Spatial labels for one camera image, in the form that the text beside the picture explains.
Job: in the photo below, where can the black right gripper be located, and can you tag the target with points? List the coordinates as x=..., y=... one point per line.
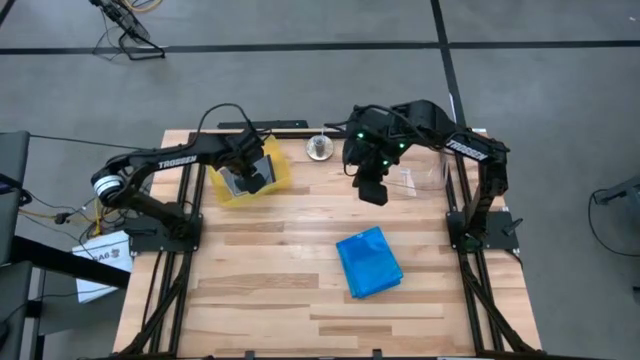
x=375, y=167

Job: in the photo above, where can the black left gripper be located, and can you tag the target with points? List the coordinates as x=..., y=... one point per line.
x=245, y=161

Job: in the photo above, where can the blue plastic bag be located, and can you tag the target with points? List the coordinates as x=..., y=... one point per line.
x=385, y=287

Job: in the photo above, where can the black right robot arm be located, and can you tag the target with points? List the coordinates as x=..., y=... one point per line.
x=465, y=149

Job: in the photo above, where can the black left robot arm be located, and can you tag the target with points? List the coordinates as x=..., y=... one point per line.
x=177, y=161

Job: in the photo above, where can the yellow plastic bin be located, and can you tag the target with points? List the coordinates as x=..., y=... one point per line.
x=282, y=170

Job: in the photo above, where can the clear plastic bin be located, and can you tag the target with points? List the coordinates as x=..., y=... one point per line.
x=425, y=175

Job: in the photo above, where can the black flat mounting bar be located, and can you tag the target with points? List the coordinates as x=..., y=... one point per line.
x=280, y=124

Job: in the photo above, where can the white table label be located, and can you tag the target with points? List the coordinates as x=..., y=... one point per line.
x=477, y=130

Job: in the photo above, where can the white printed cardboard box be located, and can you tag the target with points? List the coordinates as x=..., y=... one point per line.
x=100, y=250

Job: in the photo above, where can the black desk beam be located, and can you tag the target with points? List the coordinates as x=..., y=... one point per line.
x=75, y=265

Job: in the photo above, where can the black floor stand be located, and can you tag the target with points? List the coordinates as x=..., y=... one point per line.
x=120, y=17

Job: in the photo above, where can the grey chair base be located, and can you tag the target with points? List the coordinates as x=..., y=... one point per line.
x=620, y=192

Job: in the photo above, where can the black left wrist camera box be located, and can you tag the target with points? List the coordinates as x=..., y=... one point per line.
x=251, y=140

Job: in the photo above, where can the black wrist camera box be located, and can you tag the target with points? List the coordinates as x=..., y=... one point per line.
x=355, y=147
x=251, y=140

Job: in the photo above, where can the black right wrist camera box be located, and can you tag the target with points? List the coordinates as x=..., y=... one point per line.
x=355, y=147

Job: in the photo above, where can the black aluminium table frame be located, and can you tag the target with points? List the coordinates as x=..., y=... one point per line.
x=196, y=135

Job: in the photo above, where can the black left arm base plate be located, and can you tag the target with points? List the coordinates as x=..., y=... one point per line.
x=145, y=240

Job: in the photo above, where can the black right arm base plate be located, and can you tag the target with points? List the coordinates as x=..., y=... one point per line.
x=500, y=235

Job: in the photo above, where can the black table edge bracket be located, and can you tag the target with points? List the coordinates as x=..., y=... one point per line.
x=377, y=354
x=249, y=355

